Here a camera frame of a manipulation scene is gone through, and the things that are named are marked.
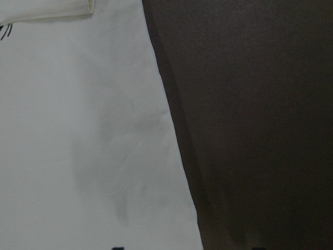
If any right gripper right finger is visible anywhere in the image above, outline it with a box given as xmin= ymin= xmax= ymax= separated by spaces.
xmin=253 ymin=245 xmax=270 ymax=250

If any cream long-sleeve cat shirt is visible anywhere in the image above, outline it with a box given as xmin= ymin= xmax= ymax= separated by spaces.
xmin=1 ymin=1 xmax=202 ymax=249

